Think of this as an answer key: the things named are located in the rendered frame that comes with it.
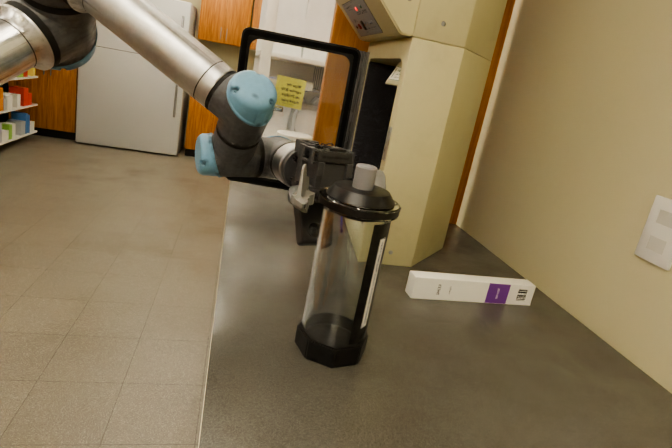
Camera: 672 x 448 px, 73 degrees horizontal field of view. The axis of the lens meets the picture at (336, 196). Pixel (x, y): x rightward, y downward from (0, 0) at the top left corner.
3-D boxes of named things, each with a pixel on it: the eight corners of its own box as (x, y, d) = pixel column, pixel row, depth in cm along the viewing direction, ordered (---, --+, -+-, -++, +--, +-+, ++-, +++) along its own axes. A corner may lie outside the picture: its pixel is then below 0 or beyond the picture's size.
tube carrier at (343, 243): (382, 357, 63) (416, 212, 58) (311, 367, 58) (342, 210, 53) (346, 316, 72) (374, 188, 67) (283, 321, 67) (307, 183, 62)
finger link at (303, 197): (286, 166, 57) (303, 158, 66) (280, 211, 58) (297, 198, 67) (310, 170, 57) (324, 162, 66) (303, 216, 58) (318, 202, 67)
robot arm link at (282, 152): (269, 183, 80) (311, 185, 84) (277, 189, 77) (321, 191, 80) (274, 141, 79) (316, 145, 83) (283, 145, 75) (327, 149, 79)
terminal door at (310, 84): (333, 198, 125) (362, 49, 115) (223, 179, 123) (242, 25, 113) (333, 197, 126) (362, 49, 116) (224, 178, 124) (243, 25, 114)
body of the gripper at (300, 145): (313, 149, 65) (284, 137, 75) (304, 207, 66) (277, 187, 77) (359, 153, 68) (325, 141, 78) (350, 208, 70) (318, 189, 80)
